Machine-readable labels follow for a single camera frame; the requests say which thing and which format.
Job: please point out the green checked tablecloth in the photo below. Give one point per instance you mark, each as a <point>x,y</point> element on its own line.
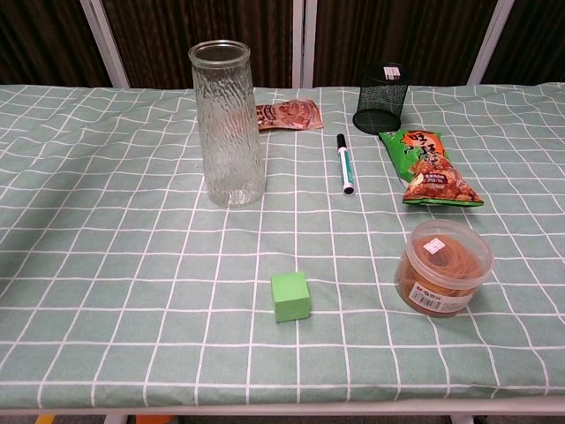
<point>132,331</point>

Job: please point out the orange snack packet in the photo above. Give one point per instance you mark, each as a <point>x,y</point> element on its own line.
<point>291,115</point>

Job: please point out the black mesh pen holder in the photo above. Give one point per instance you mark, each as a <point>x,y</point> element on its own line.
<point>381,101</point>

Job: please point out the dark brown curtain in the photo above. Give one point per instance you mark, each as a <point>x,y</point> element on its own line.
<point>419,31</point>

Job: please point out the green cube block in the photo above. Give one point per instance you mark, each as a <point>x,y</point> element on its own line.
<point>290,297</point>

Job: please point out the white marker with black cap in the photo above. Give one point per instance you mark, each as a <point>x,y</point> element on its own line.
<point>344,164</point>

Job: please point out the green and orange snack bag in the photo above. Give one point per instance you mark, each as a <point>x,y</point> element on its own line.
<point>428,170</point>

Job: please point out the clear textured glass vase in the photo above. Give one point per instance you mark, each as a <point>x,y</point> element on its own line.
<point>229,132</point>

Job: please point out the white metal frame post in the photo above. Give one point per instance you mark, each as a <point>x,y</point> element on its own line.
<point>105,42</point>
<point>490,44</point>
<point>304,42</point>

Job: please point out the clear tub of rubber bands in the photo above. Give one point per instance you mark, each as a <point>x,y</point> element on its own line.
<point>441,274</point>

